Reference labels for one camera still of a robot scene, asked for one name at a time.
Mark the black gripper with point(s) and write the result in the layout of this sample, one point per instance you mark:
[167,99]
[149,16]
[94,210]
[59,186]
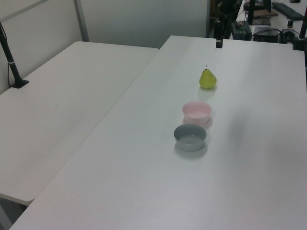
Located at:
[226,3]

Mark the grey bowl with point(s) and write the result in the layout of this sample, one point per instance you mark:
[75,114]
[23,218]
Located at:
[190,139]

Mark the green and black toolbox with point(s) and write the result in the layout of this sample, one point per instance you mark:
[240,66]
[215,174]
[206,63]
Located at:
[241,31]

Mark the black monitor stand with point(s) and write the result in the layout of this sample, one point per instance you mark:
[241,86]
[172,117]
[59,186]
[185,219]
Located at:
[251,12]

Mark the black electronics box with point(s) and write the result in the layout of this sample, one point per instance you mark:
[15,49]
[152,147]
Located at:
[265,34]

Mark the green pear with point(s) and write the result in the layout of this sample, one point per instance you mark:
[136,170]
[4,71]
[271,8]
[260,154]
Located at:
[207,80]

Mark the black pole with clamp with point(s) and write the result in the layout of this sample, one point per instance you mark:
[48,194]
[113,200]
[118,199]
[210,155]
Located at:
[302,31]

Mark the pink bowl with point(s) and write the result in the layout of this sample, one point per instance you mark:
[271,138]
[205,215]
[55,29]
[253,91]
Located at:
[197,112]

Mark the grey metal partition post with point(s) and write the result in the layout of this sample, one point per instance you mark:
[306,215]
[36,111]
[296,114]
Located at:
[81,21]

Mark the black keyboard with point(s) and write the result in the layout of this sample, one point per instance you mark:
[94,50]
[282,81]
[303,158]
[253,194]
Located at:
[287,10]

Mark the black camera pole with base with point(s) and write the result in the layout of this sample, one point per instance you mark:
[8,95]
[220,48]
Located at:
[12,67]

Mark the white side table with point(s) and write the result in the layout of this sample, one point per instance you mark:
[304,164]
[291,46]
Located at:
[60,95]

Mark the emergency stop button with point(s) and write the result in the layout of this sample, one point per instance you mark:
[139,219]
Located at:
[290,24]

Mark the brown board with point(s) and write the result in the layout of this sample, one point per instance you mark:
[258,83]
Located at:
[263,14]

